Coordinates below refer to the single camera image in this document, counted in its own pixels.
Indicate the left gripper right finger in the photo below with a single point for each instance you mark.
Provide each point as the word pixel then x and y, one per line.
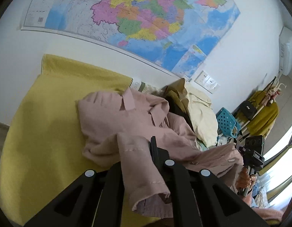
pixel 200 198

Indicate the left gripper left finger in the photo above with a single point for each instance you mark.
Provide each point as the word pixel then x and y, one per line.
pixel 93 199

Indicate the pink coat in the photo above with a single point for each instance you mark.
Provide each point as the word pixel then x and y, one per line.
pixel 118 128

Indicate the person's right hand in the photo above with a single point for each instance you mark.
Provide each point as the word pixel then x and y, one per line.
pixel 244 180

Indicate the yellow hanging garment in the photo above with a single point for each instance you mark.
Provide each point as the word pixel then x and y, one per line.
pixel 263 121

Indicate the upper blue plastic basket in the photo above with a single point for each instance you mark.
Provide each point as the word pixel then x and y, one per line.
pixel 227 123

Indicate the black handbag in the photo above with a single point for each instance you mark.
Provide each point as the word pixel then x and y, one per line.
pixel 248 109

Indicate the cream garment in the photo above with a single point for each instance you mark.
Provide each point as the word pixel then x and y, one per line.
pixel 203 119

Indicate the coat rack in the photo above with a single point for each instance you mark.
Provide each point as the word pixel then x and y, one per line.
pixel 273 90

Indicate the patterned yellow bed sheet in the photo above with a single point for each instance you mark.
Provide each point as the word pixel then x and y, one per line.
pixel 42 153

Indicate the mustard yellow garment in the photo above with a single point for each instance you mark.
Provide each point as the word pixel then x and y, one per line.
pixel 177 96

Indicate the white air conditioner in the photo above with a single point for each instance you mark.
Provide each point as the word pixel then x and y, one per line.
pixel 285 51

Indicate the white wall switch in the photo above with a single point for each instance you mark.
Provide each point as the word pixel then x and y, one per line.
pixel 213 87

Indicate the middle white wall socket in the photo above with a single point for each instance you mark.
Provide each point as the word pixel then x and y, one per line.
pixel 208 81

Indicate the white wall socket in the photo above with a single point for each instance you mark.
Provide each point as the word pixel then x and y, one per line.
pixel 208 81
pixel 202 78

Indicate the left white wall socket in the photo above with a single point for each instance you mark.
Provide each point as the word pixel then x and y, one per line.
pixel 202 78

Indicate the colourful wall map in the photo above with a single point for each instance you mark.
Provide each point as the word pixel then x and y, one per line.
pixel 176 35

